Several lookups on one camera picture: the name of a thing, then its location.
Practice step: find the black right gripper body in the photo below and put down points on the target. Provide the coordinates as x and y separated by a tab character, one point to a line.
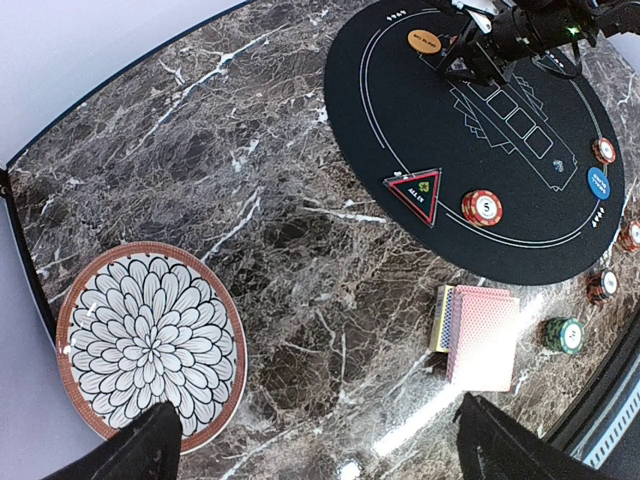
500	33

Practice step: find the black front table rail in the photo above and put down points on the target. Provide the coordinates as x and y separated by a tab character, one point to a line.
603	397

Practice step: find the floral ceramic plate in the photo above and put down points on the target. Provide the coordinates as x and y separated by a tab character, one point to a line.
147	323

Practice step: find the red back card deck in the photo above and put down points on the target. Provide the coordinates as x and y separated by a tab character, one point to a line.
483	339

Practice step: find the yellow card box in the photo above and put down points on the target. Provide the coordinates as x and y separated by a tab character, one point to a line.
441	328

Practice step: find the orange big blind button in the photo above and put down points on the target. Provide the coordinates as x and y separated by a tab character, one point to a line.
424	42

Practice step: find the red 5 chips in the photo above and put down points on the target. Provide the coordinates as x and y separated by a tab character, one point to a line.
482	208
604	151

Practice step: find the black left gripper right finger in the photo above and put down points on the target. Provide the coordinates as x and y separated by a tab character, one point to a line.
492	445

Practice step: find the triangular all in marker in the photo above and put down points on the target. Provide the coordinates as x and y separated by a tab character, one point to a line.
418	191

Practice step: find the black frame post left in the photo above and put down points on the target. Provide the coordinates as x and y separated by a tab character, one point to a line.
44	311

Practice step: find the white cable duct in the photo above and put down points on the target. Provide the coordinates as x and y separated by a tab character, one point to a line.
613	434

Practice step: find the black orange 100 chip stack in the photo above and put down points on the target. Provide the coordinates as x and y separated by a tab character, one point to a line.
601	286

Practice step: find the blue small blind button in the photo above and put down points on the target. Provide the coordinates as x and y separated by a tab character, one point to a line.
598	183

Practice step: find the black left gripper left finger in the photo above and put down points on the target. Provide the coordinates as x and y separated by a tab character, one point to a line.
147	448

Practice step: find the round black poker mat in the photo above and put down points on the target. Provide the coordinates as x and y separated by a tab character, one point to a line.
529	142

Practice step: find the red 5 chip stack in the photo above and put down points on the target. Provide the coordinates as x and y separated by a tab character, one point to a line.
629	236

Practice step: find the green chip stack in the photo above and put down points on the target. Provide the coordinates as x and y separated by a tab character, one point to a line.
564	335

